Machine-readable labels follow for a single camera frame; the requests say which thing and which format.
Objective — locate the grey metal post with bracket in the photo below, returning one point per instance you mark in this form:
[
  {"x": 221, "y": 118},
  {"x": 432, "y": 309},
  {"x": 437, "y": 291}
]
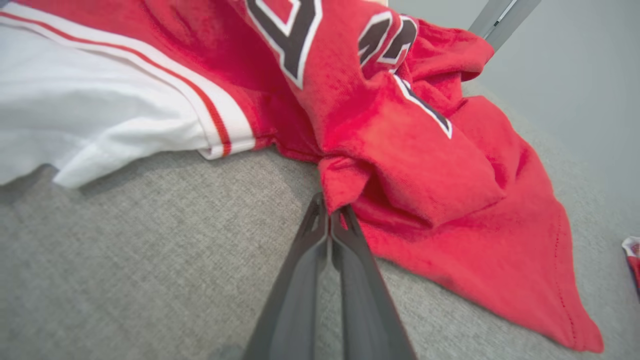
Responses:
[{"x": 500, "y": 20}]

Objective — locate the red jersey with white sleeves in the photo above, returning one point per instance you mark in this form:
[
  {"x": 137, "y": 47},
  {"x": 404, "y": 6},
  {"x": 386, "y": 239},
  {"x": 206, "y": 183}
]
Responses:
[{"x": 400, "y": 165}]

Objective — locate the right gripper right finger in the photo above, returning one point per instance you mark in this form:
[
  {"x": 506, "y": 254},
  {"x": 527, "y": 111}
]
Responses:
[{"x": 367, "y": 320}]

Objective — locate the red shorts with white stripe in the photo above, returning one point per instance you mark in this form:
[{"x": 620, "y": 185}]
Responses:
[{"x": 634, "y": 262}]

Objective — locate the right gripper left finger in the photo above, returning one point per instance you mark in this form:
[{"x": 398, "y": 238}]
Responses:
[{"x": 295, "y": 310}]

